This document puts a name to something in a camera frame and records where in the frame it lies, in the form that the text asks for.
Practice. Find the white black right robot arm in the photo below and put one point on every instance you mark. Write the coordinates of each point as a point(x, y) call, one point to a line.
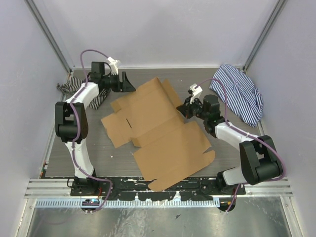
point(259, 161)

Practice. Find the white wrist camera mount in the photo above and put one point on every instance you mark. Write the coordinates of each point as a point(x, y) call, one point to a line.
point(195, 91)
point(114, 65)

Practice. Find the blue white striped cloth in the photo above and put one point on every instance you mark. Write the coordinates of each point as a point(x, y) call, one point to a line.
point(238, 90)

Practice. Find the black white striped cloth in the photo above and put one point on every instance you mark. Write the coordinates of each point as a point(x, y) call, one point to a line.
point(89, 95)

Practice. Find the left aluminium corner post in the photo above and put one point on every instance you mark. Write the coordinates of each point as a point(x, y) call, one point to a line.
point(47, 33)

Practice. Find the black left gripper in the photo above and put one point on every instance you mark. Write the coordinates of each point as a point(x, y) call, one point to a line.
point(127, 86)

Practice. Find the white slotted cable duct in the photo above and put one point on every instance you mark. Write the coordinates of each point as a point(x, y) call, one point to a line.
point(82, 202)

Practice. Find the right aluminium corner post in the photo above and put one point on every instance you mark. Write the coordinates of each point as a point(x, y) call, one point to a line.
point(276, 11)

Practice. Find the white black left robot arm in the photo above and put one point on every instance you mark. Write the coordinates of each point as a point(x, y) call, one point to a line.
point(71, 124)

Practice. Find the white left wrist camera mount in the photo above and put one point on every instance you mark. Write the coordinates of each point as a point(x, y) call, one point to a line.
point(114, 65)

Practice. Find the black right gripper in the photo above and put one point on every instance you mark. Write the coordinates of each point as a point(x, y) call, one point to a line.
point(185, 108)

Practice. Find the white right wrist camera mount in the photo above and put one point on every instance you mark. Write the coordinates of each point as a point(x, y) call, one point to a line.
point(195, 91)

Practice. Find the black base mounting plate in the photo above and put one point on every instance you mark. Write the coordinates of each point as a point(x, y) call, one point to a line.
point(132, 188)

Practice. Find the brown cardboard box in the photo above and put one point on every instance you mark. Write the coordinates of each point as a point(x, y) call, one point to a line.
point(169, 150)

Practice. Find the aluminium rail beam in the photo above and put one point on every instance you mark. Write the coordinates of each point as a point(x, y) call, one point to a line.
point(53, 188)

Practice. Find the aluminium corner post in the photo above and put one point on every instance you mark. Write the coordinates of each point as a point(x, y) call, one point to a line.
point(276, 11)
point(47, 33)

